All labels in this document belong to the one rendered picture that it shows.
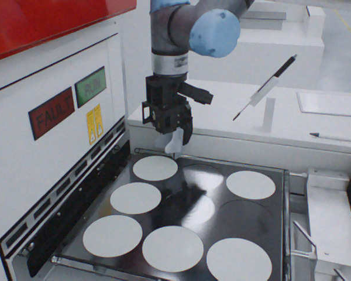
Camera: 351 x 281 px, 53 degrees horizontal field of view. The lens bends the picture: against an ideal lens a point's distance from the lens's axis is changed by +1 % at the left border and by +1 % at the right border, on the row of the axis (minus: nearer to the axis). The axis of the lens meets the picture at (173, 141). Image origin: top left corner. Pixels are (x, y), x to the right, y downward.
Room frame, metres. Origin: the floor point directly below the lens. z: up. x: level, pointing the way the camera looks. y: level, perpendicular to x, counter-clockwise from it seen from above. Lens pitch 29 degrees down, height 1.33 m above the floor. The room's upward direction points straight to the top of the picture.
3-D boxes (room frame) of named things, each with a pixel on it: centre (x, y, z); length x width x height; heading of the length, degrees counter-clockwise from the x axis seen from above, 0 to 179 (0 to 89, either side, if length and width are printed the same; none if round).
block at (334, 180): (0.63, -0.33, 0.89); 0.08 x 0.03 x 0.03; 74
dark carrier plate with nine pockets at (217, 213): (0.53, -0.03, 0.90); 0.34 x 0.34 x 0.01; 74
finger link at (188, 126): (0.69, -0.02, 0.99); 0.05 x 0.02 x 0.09; 42
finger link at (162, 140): (0.71, 0.02, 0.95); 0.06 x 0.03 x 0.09; 132
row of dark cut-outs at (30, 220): (0.57, 0.18, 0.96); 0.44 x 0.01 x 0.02; 164
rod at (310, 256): (0.41, -0.21, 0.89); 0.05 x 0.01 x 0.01; 74
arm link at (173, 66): (0.69, 0.01, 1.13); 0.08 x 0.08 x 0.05
